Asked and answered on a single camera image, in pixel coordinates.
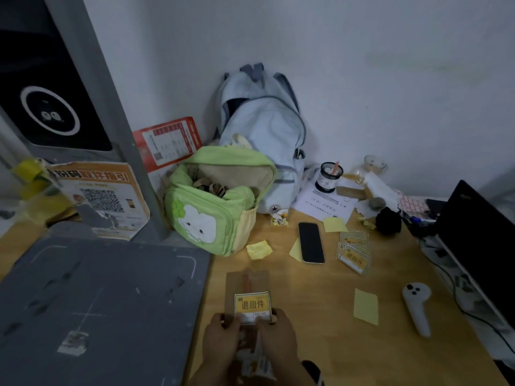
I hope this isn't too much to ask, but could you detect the person's left hand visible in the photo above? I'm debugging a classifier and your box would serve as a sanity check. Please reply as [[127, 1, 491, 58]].
[[202, 313, 242, 369]]

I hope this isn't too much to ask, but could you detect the person's right hand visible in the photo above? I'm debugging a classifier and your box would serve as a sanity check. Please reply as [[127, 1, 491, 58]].
[[257, 309, 301, 369]]

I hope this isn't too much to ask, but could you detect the yellow printed sticker label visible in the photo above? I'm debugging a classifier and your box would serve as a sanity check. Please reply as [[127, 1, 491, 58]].
[[235, 292, 273, 325]]

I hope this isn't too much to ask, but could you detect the person's right forearm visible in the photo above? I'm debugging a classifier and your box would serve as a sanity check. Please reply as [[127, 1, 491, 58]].
[[270, 359, 316, 386]]

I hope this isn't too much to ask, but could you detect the person's left forearm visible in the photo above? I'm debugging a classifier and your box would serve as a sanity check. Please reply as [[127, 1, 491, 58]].
[[188, 359, 237, 386]]

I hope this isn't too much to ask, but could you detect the brown cardboard parcel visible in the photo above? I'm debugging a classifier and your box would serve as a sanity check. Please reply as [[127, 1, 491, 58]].
[[225, 270, 271, 386]]

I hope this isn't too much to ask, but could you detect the white label backing sheet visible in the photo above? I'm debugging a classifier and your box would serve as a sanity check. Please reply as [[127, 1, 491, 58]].
[[237, 327, 276, 381]]

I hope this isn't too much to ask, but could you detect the black wristband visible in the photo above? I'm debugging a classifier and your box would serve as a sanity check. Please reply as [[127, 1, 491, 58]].
[[302, 360, 325, 386]]

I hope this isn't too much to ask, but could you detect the black smartphone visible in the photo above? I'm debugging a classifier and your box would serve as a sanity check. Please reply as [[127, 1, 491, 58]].
[[298, 222, 326, 265]]

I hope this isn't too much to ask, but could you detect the green rabbit backpack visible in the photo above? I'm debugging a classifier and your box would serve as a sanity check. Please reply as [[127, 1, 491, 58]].
[[164, 145, 278, 258]]

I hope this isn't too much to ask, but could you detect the pile of yellow labels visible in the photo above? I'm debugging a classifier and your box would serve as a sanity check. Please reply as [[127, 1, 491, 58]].
[[336, 230, 372, 276]]

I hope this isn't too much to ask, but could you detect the white printed paper sheet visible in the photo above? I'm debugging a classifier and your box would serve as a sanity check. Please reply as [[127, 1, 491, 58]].
[[291, 177, 359, 225]]

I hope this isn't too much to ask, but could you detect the grey scanning platform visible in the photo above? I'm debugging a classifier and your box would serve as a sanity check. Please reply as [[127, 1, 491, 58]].
[[0, 236, 212, 386]]

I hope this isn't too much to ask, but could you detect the white handheld controller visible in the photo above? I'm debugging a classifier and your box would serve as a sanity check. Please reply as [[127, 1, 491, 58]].
[[402, 282, 432, 339]]

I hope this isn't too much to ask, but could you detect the black cup with white label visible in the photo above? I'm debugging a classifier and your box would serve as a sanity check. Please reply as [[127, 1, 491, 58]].
[[315, 162, 344, 194]]

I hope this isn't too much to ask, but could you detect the brown wooden block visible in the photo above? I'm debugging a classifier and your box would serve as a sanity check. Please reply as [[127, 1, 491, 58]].
[[336, 185, 367, 201]]

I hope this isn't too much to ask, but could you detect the black pouch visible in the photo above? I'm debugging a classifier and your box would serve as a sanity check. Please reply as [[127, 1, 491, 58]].
[[375, 206, 402, 237]]

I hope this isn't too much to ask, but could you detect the white folded paper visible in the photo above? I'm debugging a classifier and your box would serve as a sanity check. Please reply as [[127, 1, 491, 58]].
[[363, 172, 400, 212]]

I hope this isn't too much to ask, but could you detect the orange code poster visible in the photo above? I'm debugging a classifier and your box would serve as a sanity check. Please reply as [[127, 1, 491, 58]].
[[46, 161, 150, 241]]

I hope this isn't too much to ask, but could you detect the red patterned white card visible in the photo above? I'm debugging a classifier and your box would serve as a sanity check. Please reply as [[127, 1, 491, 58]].
[[398, 192, 430, 220]]

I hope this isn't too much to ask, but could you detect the clear glass jar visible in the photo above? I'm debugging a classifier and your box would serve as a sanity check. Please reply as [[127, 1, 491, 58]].
[[353, 155, 389, 186]]

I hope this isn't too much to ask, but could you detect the red and white poster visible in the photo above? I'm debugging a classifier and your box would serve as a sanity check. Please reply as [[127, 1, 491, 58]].
[[132, 116, 203, 197]]

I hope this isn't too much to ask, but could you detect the light blue backpack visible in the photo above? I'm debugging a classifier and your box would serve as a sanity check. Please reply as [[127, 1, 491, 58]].
[[212, 63, 307, 216]]

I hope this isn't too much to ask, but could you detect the black laptop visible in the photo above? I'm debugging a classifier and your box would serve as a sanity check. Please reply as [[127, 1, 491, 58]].
[[436, 179, 515, 331]]

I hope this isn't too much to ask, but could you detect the grey machine column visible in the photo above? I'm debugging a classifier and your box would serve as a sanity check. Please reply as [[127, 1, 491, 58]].
[[0, 0, 172, 243]]

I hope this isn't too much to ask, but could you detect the yellow white keychain charm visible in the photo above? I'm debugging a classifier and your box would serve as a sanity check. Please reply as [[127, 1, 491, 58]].
[[270, 208, 290, 228]]

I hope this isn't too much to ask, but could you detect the black cable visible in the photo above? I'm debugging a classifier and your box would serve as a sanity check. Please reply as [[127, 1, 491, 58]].
[[418, 236, 515, 355]]

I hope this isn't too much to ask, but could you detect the black camera panel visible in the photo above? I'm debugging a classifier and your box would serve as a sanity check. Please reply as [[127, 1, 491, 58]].
[[0, 0, 113, 153]]

